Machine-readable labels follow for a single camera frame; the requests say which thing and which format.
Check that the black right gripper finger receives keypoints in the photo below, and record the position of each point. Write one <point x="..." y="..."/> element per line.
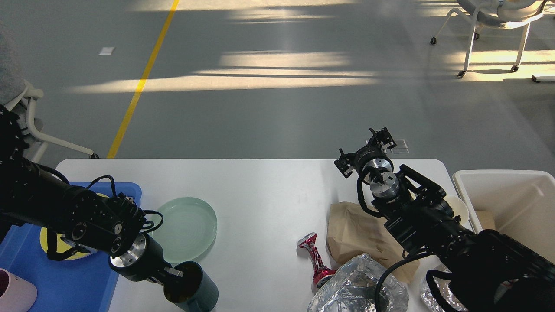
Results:
<point x="381" y="139"/>
<point x="346" y="163"/>

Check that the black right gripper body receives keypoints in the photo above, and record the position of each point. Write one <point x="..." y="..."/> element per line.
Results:
<point x="371" y="156"/>

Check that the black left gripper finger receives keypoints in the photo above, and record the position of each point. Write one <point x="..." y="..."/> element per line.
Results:
<point x="172" y="273"/>
<point x="159" y="280"/>

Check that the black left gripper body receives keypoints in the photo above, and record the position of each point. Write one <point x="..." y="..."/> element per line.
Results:
<point x="143" y="260"/>

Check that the dark green mug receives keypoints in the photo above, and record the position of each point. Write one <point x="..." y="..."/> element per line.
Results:
<point x="194" y="291"/>

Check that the light green plate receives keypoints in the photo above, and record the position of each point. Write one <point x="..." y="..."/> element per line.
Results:
<point x="188" y="230"/>

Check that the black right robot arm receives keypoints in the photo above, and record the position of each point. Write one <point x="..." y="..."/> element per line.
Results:
<point x="487" y="271"/>

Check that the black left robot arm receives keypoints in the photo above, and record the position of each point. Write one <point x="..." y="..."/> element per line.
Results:
<point x="39" y="195"/>

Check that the blue plastic tray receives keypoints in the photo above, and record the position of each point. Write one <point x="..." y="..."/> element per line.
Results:
<point x="82" y="285"/>

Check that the brown paper bag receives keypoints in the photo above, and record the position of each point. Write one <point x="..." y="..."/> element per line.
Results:
<point x="352" y="232"/>

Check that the crushed red soda can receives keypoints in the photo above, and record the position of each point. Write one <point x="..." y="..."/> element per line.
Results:
<point x="321" y="273"/>

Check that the white paper cup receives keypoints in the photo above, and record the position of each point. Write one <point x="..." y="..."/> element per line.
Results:
<point x="459" y="208"/>

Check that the crumpled aluminium foil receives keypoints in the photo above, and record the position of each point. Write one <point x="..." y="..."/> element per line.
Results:
<point x="352" y="289"/>

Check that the cardboard piece in bin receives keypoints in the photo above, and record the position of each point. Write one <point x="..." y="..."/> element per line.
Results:
<point x="486" y="220"/>

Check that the pink white cup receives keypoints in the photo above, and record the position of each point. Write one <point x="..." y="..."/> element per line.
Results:
<point x="16" y="294"/>

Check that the small foil piece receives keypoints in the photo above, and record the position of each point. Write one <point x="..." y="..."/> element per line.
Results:
<point x="436" y="294"/>

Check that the white plastic bin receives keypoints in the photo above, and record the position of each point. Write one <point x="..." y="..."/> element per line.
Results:
<point x="520" y="203"/>

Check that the white chair top right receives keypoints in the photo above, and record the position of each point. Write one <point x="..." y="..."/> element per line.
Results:
<point x="495" y="14"/>

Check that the white chair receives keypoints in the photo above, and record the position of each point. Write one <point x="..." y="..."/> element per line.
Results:
<point x="495" y="14"/>
<point x="19" y="96"/>

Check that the white chair left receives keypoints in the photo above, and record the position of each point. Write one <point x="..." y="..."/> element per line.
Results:
<point x="19" y="96"/>

